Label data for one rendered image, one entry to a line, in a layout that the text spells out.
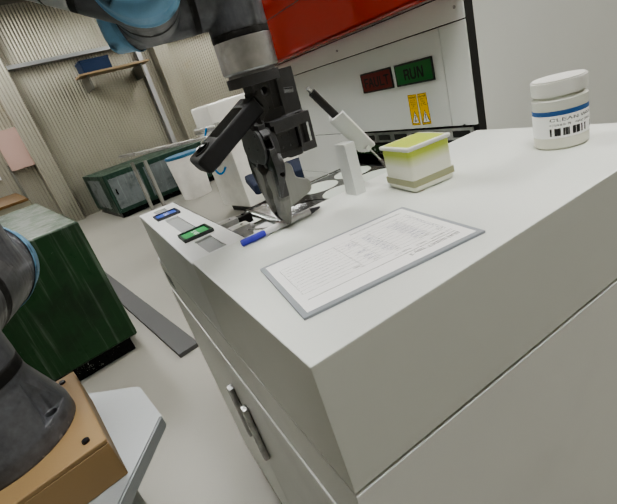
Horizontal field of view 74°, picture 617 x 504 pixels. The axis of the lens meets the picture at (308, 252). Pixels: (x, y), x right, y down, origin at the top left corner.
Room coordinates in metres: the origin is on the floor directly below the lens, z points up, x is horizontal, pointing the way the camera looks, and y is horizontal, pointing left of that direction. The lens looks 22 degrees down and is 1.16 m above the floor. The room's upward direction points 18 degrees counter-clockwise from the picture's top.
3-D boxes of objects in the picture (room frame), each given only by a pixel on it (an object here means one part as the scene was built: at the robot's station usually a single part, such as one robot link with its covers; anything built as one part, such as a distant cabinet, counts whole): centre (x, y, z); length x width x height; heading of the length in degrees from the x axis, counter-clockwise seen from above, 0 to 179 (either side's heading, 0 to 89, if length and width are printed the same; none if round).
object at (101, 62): (8.14, 2.55, 2.34); 0.50 x 0.37 x 0.20; 123
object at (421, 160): (0.60, -0.20, 1.00); 0.07 x 0.07 x 0.07; 16
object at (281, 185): (0.58, 0.01, 1.06); 0.05 x 0.02 x 0.09; 24
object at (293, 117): (0.60, -0.01, 1.12); 0.09 x 0.08 x 0.12; 114
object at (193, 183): (6.45, 1.36, 0.33); 0.56 x 0.54 x 0.66; 32
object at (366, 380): (0.54, -0.19, 0.89); 0.62 x 0.35 x 0.14; 114
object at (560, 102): (0.58, -0.41, 1.01); 0.07 x 0.07 x 0.10
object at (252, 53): (0.60, 0.00, 1.20); 0.08 x 0.08 x 0.05
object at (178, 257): (0.84, 0.24, 0.89); 0.55 x 0.09 x 0.14; 24
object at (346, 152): (0.66, -0.12, 1.03); 0.06 x 0.04 x 0.13; 114
